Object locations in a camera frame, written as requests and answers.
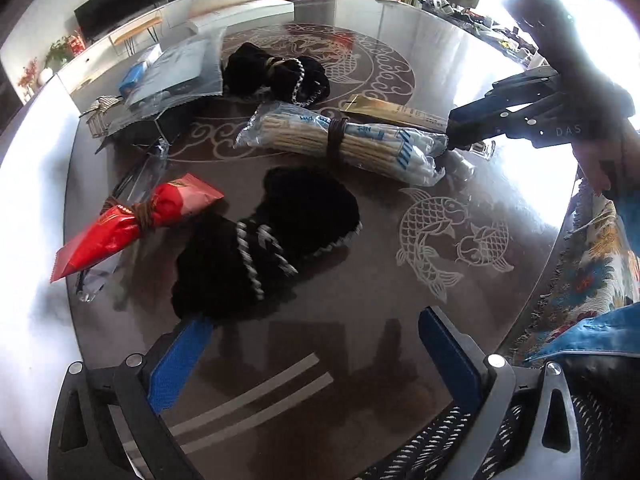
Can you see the red flower arrangement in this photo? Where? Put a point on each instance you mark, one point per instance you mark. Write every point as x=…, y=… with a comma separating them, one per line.
x=27, y=77

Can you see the large clear plastic bag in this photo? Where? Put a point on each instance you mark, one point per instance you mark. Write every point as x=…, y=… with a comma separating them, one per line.
x=180, y=70

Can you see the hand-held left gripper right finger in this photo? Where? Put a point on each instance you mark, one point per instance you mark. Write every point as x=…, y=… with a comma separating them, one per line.
x=450, y=355

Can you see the small clear glass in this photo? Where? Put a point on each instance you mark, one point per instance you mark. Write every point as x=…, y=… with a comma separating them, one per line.
x=472, y=155

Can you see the red snack packet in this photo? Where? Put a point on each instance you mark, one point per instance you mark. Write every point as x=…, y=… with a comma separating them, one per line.
x=100, y=240

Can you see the white television cabinet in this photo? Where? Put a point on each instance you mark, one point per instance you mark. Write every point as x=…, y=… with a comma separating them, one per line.
x=175, y=7

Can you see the long white box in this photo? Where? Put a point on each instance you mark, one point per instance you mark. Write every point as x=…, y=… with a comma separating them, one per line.
x=240, y=10

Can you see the white partition board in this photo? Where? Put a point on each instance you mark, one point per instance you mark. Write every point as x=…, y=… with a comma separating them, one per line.
x=30, y=185

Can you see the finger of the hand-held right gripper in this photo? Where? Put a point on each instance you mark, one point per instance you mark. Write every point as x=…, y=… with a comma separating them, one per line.
x=465, y=125
x=525, y=80

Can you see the pile of small clutter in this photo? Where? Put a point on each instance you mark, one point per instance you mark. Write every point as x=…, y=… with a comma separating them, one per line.
x=475, y=17

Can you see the gold flat packet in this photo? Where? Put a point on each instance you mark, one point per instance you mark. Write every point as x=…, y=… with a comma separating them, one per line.
x=390, y=109

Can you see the plastic-wrapped chopstick bundle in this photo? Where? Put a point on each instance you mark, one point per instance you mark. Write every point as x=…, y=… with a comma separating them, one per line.
x=300, y=135

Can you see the printed blanket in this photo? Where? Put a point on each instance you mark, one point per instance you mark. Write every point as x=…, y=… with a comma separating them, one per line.
x=585, y=260

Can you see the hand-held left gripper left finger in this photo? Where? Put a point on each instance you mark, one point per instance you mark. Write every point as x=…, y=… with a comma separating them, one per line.
x=175, y=365

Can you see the black television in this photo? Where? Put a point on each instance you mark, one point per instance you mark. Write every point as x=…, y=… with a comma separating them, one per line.
x=120, y=2

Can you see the black knit slipper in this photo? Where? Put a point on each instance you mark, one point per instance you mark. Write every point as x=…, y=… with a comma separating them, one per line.
x=250, y=70
x=300, y=220

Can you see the blue denim clothing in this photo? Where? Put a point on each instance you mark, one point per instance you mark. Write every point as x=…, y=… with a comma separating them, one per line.
x=595, y=330

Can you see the bushy potted plant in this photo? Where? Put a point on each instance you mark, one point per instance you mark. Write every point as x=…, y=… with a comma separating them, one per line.
x=57, y=52

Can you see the clear plastic packet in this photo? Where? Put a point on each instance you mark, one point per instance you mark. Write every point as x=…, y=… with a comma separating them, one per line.
x=145, y=172

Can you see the brown elastic band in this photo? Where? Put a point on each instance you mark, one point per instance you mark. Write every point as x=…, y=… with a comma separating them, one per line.
x=337, y=140
x=142, y=216

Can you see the wooden stool with hairpin legs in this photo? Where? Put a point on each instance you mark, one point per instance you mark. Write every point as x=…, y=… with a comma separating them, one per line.
x=135, y=27

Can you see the metal binder clip holder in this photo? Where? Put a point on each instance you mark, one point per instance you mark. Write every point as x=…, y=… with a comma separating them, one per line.
x=100, y=110

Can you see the blue and white box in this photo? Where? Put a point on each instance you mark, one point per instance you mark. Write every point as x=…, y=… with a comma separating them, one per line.
x=134, y=77

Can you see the black box with white text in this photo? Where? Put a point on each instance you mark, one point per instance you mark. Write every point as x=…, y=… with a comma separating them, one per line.
x=150, y=130

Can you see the person's right hand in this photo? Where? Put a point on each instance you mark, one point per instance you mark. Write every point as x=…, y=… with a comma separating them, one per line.
x=595, y=160

